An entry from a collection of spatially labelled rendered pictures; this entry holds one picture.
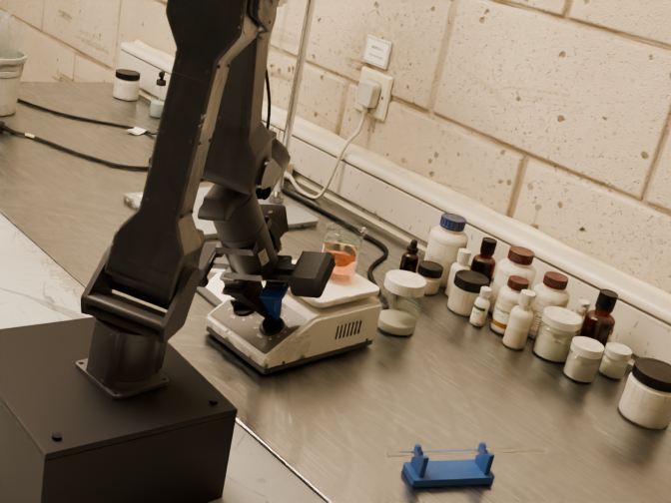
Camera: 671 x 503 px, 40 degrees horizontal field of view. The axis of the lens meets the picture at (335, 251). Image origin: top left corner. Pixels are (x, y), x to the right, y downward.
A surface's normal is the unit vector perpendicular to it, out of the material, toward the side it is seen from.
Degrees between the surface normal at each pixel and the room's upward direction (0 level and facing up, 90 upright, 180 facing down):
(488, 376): 0
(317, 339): 90
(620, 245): 90
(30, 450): 90
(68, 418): 4
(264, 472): 0
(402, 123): 90
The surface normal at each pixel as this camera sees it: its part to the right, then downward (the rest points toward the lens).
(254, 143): 0.87, -0.06
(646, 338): -0.73, 0.11
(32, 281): 0.18, -0.91
